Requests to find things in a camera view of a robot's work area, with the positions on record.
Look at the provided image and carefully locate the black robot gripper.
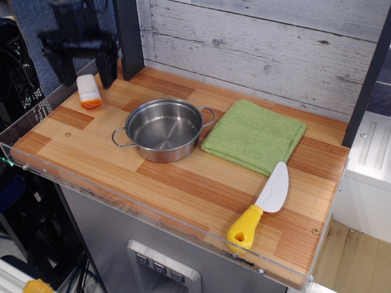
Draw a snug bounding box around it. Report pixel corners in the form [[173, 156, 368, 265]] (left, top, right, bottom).
[[38, 1, 119, 89]]

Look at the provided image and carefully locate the white orange mushroom stem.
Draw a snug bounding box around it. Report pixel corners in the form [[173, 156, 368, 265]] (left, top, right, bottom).
[[76, 74, 102, 109]]

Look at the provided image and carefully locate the small stainless steel pot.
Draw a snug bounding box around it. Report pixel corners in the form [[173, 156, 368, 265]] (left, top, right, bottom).
[[111, 98, 216, 163]]

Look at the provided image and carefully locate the black plastic crate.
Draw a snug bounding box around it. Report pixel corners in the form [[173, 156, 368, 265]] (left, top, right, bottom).
[[1, 18, 44, 120]]

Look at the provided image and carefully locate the green folded cloth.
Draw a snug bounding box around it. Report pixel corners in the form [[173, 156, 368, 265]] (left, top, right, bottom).
[[201, 99, 306, 177]]

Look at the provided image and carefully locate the stainless steel cabinet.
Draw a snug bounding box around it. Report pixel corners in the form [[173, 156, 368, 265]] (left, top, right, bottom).
[[62, 187, 287, 292]]

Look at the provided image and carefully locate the silver button control panel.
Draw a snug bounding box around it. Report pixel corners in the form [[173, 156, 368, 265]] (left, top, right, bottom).
[[127, 239, 202, 292]]

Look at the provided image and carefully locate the white ribbed appliance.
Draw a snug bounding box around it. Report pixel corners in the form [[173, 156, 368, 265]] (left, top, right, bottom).
[[332, 112, 390, 242]]

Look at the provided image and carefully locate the dark grey left post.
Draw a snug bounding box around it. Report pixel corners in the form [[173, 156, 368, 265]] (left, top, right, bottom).
[[112, 0, 145, 81]]

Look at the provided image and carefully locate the dark grey post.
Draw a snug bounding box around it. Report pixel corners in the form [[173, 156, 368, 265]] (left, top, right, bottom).
[[342, 8, 390, 148], [112, 0, 145, 81]]

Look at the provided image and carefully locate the yellow handled white toy knife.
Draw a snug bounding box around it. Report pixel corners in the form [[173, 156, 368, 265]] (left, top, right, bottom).
[[226, 162, 289, 254]]

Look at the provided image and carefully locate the dark grey right post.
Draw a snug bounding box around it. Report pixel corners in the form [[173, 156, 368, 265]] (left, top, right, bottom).
[[342, 8, 390, 148]]

